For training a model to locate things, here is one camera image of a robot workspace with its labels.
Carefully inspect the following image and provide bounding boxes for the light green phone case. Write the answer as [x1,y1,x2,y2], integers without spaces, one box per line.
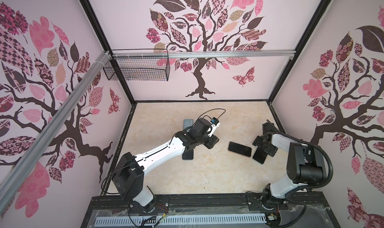
[183,119,194,130]

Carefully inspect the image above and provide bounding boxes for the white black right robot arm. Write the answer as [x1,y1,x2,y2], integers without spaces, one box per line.
[252,120,334,209]

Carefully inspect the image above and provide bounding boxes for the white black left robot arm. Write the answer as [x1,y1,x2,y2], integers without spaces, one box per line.
[112,118,220,209]

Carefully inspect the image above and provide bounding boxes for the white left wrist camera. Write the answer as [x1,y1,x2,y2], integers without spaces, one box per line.
[208,117,220,137]

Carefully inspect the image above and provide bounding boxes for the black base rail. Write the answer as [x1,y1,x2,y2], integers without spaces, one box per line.
[81,192,340,228]

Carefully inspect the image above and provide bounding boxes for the black wire basket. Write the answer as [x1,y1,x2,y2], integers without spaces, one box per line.
[103,48,171,82]

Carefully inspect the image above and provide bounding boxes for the aluminium rail back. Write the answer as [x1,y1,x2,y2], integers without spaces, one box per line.
[113,50,296,59]

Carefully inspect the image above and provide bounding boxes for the aluminium rail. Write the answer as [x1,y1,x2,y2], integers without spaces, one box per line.
[1,51,111,212]
[113,50,296,59]

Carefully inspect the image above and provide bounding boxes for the white slotted cable duct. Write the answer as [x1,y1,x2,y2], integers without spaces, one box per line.
[94,214,267,228]

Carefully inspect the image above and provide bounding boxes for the aluminium rail left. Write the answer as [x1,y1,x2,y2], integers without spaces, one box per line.
[1,51,111,212]

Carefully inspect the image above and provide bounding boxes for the black corner frame post right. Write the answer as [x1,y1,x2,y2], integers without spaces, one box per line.
[268,0,333,105]

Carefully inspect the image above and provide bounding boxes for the black corner frame post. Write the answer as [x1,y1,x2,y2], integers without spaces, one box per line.
[79,0,136,106]
[268,0,333,105]

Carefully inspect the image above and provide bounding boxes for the black corner frame post left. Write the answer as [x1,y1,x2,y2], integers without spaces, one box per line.
[79,0,136,106]

